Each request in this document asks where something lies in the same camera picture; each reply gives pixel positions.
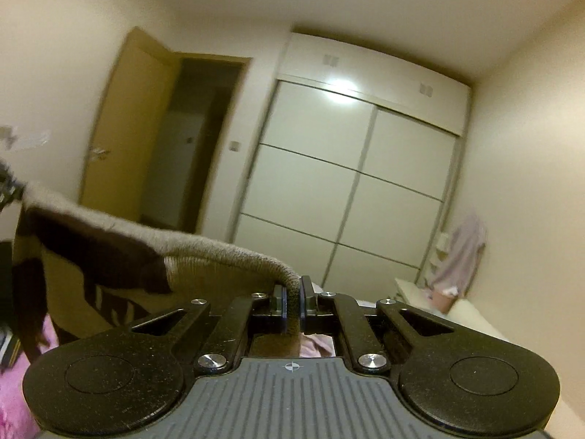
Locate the cream headboard cushion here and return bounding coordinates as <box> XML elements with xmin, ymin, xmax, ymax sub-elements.
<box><xmin>445</xmin><ymin>299</ymin><xmax>515</xmax><ymax>344</ymax></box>

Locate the white sliding-door wardrobe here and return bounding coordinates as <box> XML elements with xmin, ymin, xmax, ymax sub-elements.
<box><xmin>231</xmin><ymin>32</ymin><xmax>472</xmax><ymax>292</ymax></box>

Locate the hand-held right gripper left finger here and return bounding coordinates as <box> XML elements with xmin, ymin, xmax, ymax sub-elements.
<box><xmin>131</xmin><ymin>285</ymin><xmax>288</xmax><ymax>374</ymax></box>

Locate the lilac hanging garment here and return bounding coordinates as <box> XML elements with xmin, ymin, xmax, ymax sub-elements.
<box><xmin>427</xmin><ymin>209</ymin><xmax>488</xmax><ymax>299</ymax></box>

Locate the brown door frame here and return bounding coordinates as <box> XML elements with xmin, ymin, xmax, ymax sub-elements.
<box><xmin>137</xmin><ymin>52</ymin><xmax>253</xmax><ymax>241</ymax></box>

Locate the pink floral blanket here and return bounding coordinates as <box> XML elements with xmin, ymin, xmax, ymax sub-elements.
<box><xmin>0</xmin><ymin>315</ymin><xmax>62</xmax><ymax>439</ymax></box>

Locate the brown wooden door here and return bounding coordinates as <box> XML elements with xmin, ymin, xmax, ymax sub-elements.
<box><xmin>77</xmin><ymin>26</ymin><xmax>182</xmax><ymax>221</ymax></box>

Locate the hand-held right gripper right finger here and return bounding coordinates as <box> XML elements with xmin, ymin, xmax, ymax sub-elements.
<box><xmin>299</xmin><ymin>275</ymin><xmax>458</xmax><ymax>372</ymax></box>

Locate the brown and beige knit sweater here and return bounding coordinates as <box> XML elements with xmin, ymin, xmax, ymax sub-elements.
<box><xmin>11</xmin><ymin>180</ymin><xmax>303</xmax><ymax>363</ymax></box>

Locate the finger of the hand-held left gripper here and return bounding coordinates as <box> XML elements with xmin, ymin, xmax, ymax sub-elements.
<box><xmin>0</xmin><ymin>159</ymin><xmax>26</xmax><ymax>211</ymax></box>

